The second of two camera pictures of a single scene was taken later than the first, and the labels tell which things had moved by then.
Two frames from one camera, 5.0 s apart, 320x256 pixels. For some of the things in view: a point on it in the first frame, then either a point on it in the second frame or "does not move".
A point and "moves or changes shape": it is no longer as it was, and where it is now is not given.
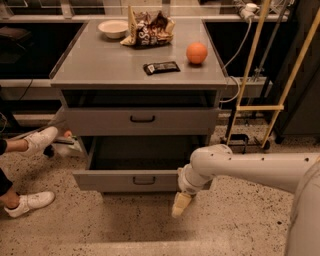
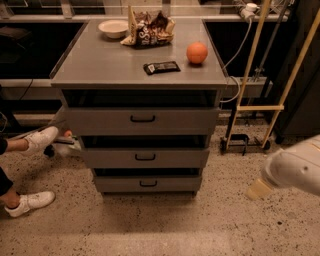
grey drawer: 134,164 moves or changes shape
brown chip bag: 150,29 does not move
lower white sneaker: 30,202 does not move
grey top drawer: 140,121 does not move
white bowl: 114,29 does not move
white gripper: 186,185 to 289,172
